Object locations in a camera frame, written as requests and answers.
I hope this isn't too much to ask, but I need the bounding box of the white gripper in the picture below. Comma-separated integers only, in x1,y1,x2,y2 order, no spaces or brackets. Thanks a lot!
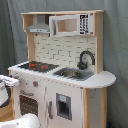
0,75,19,107

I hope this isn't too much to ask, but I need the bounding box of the black toy faucet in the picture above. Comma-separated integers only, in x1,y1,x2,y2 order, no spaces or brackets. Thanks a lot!
77,50,95,70

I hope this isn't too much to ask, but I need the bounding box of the grey range hood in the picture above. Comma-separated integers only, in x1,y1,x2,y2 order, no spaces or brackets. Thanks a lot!
26,15,50,33

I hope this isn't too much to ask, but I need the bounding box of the black toy stovetop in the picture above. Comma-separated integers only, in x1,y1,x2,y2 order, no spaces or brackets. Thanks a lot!
21,61,57,73

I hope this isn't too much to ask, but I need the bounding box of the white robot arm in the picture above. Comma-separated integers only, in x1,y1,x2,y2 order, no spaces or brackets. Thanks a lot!
0,75,41,128

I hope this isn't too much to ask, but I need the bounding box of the right red stove knob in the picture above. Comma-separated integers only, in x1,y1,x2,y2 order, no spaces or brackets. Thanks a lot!
33,81,38,87

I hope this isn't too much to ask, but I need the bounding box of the metal toy sink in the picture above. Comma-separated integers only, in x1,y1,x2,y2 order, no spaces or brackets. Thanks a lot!
53,67,93,81

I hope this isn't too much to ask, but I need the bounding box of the toy oven door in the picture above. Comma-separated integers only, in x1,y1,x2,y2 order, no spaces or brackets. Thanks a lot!
19,90,38,115

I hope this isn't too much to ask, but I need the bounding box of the white microwave door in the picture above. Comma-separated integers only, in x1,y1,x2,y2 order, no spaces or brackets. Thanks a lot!
49,13,95,37

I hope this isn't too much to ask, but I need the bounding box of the white cabinet door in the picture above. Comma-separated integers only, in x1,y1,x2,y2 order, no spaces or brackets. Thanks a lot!
47,81,83,128

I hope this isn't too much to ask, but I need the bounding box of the wooden toy kitchen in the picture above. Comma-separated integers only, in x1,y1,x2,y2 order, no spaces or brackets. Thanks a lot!
9,10,116,128

